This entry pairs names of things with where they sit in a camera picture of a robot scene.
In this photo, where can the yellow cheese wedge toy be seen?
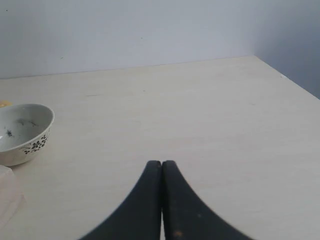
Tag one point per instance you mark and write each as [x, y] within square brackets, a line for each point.
[4, 103]

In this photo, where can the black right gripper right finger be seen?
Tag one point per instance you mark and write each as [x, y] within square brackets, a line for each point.
[186, 216]

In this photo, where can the white floral ceramic bowl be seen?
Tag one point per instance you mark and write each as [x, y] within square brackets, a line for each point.
[24, 132]

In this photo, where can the light wooden block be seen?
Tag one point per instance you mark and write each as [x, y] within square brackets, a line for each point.
[11, 195]

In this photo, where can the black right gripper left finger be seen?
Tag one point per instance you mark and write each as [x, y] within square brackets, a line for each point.
[139, 216]

